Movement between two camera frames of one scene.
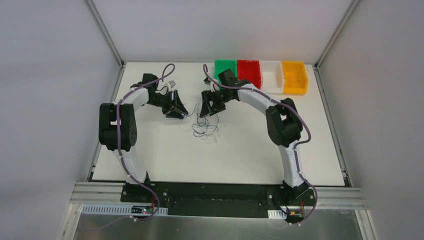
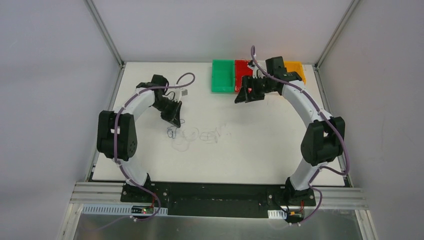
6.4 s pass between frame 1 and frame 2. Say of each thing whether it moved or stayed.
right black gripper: moved
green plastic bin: stayed
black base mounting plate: stayed
